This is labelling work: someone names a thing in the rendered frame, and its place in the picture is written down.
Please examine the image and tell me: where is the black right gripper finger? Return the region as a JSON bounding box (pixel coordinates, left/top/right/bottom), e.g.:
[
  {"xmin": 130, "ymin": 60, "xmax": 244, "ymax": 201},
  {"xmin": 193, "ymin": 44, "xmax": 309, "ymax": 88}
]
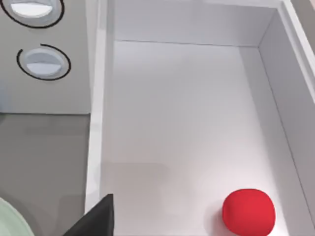
[{"xmin": 63, "ymin": 193, "xmax": 115, "ymax": 236}]

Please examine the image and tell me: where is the red apple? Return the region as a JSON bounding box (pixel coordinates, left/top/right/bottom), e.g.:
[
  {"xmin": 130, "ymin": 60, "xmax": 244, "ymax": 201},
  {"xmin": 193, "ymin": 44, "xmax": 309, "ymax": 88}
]
[{"xmin": 222, "ymin": 188, "xmax": 276, "ymax": 236}]

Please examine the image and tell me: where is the pale round microwave knob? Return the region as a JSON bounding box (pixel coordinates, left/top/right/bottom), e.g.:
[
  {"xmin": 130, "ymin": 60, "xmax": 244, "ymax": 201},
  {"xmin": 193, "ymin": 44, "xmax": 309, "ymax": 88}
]
[
  {"xmin": 0, "ymin": 0, "xmax": 65, "ymax": 29},
  {"xmin": 16, "ymin": 43, "xmax": 72, "ymax": 81}
]

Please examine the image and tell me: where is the pale green plate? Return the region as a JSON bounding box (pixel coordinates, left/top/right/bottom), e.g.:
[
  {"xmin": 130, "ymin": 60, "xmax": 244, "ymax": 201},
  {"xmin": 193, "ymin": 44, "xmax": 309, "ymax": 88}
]
[{"xmin": 0, "ymin": 197, "xmax": 34, "ymax": 236}]

